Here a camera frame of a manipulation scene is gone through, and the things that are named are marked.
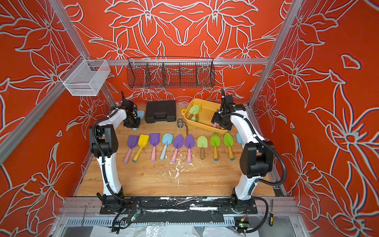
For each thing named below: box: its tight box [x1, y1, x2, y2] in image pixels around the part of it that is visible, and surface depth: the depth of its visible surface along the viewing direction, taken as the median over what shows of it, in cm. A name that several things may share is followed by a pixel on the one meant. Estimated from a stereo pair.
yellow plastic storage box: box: [181, 98, 229, 134], surface depth 117 cm
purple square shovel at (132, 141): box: [122, 135, 140, 164], surface depth 98 cm
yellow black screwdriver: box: [268, 211, 275, 227], surface depth 71 cm
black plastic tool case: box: [145, 100, 177, 123], surface depth 109 cm
